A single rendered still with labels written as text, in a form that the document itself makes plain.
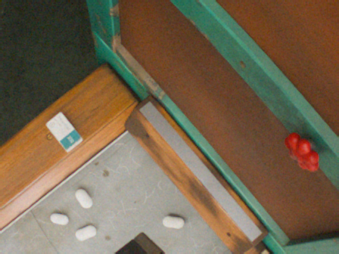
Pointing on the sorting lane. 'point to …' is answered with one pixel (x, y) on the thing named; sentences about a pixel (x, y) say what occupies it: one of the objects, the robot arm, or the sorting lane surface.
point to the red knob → (302, 151)
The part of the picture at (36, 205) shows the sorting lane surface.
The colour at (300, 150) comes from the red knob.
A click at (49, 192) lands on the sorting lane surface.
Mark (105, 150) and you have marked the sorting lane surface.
